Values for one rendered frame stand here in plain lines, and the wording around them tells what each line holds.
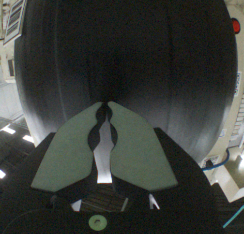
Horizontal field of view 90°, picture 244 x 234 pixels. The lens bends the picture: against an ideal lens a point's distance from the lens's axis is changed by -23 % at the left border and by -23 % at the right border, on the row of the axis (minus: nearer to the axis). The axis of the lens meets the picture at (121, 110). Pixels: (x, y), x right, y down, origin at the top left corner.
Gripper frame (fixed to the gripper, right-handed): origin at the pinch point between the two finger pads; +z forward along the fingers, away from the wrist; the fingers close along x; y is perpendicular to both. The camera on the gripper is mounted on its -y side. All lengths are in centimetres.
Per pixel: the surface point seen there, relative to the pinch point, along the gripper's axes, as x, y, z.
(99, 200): -118, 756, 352
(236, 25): 32.0, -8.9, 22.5
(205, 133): 10.7, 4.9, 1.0
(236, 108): 36.3, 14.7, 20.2
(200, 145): 10.7, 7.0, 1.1
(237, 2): 33.5, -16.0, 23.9
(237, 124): 41, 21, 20
